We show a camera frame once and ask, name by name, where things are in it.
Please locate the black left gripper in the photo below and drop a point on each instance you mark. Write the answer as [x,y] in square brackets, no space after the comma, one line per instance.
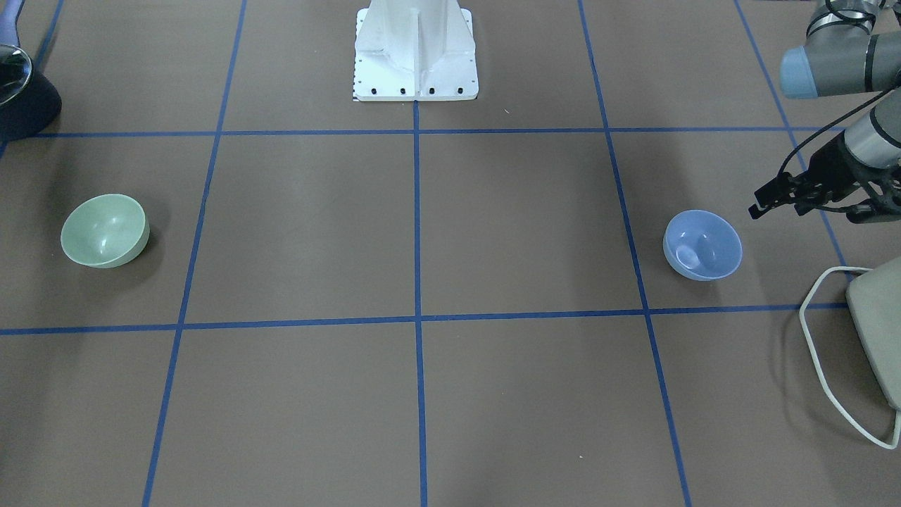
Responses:
[836,166]

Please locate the blue bowl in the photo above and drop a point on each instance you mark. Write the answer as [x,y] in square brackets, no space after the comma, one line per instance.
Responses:
[702,246]

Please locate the green bowl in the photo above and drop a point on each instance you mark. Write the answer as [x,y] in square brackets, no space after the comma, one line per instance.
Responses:
[105,232]

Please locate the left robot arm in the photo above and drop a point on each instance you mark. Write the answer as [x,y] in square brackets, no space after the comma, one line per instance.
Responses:
[842,55]

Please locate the beige appliance box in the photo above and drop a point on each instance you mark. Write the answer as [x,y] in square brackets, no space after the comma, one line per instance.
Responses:
[874,302]

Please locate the dark blue saucepan with lid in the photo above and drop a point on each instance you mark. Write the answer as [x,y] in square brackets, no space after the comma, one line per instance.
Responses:
[29,101]

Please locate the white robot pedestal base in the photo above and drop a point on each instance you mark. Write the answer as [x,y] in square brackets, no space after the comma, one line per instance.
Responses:
[414,51]

